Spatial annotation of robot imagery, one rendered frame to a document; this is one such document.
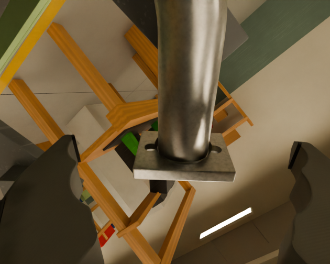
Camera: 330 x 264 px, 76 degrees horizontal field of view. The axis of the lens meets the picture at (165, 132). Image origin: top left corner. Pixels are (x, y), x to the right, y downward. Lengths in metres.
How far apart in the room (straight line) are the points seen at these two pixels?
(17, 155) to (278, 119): 6.24
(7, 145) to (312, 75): 6.38
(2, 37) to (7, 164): 0.16
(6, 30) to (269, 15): 6.28
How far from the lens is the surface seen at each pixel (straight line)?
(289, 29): 6.44
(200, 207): 7.22
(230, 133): 5.77
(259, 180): 6.74
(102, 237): 6.15
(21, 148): 0.21
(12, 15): 0.32
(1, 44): 0.33
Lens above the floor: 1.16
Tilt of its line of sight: 2 degrees down
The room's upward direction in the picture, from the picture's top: 142 degrees clockwise
